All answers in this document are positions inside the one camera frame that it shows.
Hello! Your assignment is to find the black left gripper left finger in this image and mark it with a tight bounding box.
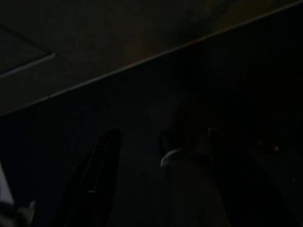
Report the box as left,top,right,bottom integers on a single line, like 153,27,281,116
59,129,123,227

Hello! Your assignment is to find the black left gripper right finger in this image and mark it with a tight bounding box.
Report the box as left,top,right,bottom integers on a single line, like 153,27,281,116
160,127,261,227

